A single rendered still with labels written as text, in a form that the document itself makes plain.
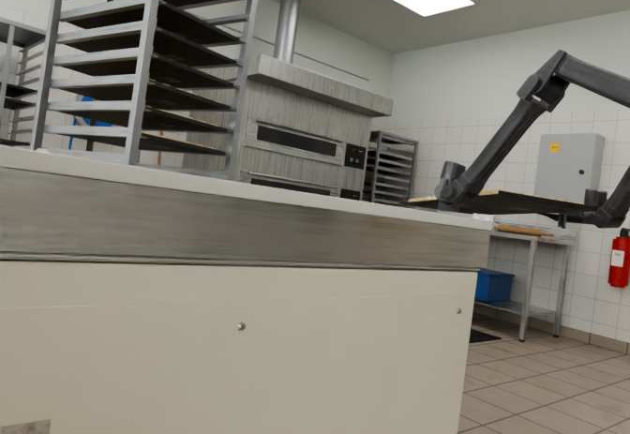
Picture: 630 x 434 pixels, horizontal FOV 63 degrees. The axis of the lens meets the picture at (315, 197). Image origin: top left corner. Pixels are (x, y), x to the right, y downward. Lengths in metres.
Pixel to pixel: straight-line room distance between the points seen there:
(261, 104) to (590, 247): 3.19
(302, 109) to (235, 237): 4.24
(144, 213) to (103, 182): 0.03
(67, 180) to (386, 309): 0.32
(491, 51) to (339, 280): 5.74
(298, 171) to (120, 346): 4.26
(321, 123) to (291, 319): 4.35
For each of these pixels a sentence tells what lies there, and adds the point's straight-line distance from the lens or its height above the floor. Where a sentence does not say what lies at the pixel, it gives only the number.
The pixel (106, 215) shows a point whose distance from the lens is 0.36.
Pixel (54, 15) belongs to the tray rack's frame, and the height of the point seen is 1.49.
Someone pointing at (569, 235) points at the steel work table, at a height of 0.93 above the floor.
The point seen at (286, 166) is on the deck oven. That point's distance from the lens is 4.50.
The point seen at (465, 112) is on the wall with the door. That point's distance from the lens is 6.10.
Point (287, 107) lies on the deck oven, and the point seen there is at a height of 1.71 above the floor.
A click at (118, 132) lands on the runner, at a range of 1.87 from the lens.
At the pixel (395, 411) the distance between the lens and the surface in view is 0.58.
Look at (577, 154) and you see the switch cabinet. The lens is 5.18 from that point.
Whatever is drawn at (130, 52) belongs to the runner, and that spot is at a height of 1.32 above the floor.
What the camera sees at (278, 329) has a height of 0.79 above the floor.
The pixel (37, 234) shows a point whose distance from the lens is 0.35.
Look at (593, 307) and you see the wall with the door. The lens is 5.26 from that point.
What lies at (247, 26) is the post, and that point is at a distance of 2.14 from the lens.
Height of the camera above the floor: 0.89
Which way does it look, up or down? 1 degrees up
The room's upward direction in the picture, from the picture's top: 8 degrees clockwise
